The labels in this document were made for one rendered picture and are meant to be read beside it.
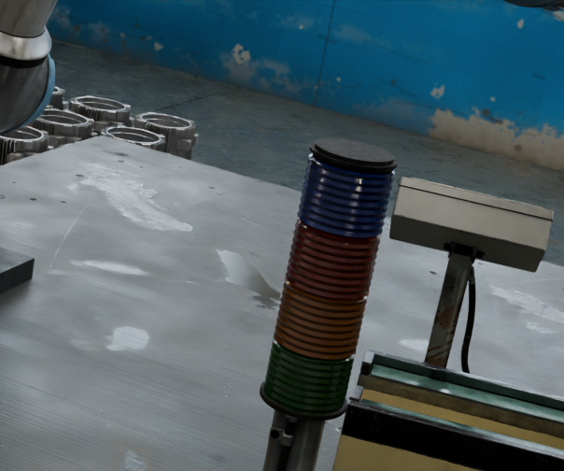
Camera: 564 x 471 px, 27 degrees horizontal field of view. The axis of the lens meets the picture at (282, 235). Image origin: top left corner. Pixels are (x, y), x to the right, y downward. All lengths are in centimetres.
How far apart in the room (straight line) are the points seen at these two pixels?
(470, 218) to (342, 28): 574
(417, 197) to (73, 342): 45
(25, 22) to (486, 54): 541
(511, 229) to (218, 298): 50
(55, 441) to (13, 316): 31
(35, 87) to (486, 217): 64
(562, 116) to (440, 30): 84
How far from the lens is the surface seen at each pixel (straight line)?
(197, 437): 126
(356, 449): 112
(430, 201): 129
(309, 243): 79
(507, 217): 129
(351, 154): 78
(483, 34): 678
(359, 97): 700
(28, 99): 159
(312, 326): 80
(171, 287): 165
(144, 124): 362
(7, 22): 151
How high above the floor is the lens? 140
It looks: 18 degrees down
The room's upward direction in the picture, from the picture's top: 11 degrees clockwise
